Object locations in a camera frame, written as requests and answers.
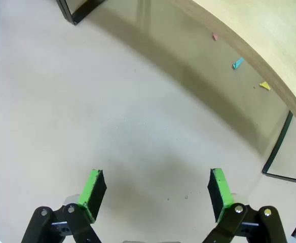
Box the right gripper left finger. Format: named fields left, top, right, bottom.
left=21, top=168, right=107, bottom=243

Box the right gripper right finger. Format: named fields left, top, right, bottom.
left=203, top=168, right=288, bottom=243

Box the teal paper scrap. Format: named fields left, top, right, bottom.
left=232, top=57, right=245, bottom=70

